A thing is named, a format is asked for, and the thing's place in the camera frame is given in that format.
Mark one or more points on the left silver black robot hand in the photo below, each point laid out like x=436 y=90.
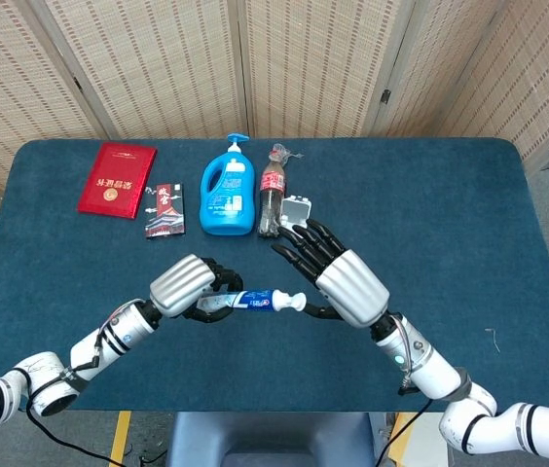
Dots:
x=179 y=287

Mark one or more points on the black screen hinge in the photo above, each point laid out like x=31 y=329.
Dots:
x=77 y=83
x=385 y=96

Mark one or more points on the dark printed palace booklet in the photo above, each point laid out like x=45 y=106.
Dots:
x=165 y=214

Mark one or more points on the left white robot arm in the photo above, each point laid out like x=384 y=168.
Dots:
x=123 y=331

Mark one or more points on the small white box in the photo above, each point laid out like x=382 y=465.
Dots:
x=296 y=211

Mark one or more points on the yellow cardboard box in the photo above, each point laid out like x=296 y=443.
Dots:
x=401 y=438

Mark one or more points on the blue pump detergent bottle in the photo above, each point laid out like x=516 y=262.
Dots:
x=226 y=194

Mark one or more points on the blue white toothpaste tube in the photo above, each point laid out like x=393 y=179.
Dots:
x=255 y=299

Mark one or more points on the cola bottle with red label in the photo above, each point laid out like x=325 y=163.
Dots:
x=272 y=204

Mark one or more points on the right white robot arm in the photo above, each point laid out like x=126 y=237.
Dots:
x=430 y=370

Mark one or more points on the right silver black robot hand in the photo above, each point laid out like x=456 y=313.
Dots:
x=352 y=287

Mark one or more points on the dark blue carpeted table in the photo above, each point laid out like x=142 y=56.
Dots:
x=450 y=243

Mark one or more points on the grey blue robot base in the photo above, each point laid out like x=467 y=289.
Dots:
x=265 y=438

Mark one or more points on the red certificate book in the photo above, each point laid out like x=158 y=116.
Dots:
x=116 y=180

